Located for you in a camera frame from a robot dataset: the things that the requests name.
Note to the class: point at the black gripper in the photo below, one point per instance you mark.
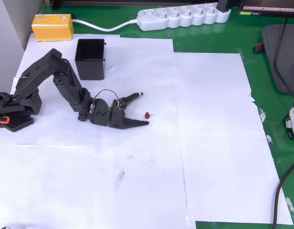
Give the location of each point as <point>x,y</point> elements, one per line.
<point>117,118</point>

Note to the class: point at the small red object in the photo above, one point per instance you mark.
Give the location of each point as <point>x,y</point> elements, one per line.
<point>147,116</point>

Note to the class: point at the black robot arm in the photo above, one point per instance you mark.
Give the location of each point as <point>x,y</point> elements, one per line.
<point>42,69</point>

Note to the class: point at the black square cup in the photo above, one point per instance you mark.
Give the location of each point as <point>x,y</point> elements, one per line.
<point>91,69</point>

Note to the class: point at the yellow cardboard box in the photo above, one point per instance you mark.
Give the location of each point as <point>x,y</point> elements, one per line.
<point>52,27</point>

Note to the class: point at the small labelled device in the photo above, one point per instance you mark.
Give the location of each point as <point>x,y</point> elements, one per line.
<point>292,124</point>

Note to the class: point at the white paper sheet cover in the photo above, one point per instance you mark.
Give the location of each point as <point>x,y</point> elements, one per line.
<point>137,167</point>

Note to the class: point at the green desk mat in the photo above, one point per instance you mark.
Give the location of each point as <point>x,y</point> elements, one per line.
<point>209,40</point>

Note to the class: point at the white power strip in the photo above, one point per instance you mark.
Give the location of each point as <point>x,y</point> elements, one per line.
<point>182,16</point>

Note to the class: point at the orange black clamp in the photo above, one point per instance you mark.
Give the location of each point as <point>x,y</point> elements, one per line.
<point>4,120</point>

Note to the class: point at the black power plug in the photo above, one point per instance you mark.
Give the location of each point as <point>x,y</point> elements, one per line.
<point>223,5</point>

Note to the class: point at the red black tag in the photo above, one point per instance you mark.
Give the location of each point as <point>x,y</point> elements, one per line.
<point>258,48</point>

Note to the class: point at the grey laptop sleeve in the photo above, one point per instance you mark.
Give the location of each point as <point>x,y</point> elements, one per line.
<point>271,52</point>

